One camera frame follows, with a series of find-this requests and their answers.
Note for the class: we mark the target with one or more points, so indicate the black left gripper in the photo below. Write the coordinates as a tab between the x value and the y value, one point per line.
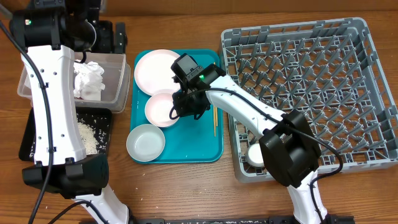
106	45

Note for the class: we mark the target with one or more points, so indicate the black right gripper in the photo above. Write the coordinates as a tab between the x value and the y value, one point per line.
183	108

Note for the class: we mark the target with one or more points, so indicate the pink bowl with rice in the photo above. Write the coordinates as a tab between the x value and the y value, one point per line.
157	110

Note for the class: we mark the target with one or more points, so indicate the white tissue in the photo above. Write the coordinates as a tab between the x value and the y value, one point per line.
88	83

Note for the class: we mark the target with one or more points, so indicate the large white plate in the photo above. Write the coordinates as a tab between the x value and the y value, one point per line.
153	72

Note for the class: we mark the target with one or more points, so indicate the grey bowl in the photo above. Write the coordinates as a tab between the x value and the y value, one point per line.
145	143

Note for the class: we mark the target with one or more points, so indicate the small white cup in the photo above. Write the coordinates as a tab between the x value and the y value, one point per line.
254	156

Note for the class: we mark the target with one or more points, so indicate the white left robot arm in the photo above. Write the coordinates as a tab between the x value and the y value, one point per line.
48	34

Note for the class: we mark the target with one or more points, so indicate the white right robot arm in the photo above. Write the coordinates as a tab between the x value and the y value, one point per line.
289	149

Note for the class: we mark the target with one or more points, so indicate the clear plastic waste bin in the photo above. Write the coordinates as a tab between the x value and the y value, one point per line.
115	81

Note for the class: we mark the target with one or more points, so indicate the black food waste tray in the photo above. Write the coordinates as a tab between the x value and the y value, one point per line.
27	148

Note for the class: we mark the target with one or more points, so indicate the grey dishwasher rack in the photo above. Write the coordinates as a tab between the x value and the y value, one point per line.
328	70

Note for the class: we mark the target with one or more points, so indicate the wooden chopstick left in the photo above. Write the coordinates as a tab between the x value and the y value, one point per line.
214	131

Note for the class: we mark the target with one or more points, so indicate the teal serving tray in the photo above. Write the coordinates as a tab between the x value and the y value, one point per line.
188	140

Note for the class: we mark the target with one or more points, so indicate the spilled rice pile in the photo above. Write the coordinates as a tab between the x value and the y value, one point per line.
93	133

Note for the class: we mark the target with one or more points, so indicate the cardboard back wall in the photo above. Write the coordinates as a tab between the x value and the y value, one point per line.
202	7

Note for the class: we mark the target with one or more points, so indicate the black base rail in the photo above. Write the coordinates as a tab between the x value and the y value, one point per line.
233	220

